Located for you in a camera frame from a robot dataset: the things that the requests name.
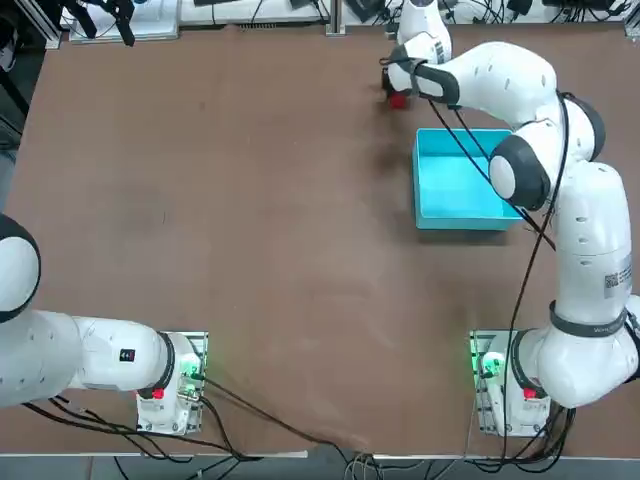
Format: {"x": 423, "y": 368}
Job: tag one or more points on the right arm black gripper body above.
{"x": 387, "y": 82}

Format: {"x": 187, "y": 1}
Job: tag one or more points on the red block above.
{"x": 398, "y": 102}

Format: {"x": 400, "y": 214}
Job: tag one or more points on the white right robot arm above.
{"x": 590, "y": 225}

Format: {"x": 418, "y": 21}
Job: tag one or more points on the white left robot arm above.
{"x": 100, "y": 360}

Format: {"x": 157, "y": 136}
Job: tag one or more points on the cyan plastic box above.
{"x": 450, "y": 190}

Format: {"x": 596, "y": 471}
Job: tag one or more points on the dark grey power adapter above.
{"x": 365, "y": 7}

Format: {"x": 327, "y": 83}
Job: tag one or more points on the black power adapter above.
{"x": 520, "y": 5}

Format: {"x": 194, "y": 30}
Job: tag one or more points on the aluminium frame profile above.
{"x": 47, "y": 25}

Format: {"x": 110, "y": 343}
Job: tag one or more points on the aluminium post with bracket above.
{"x": 336, "y": 20}

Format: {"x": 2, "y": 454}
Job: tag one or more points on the silver corner bracket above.
{"x": 632, "y": 30}

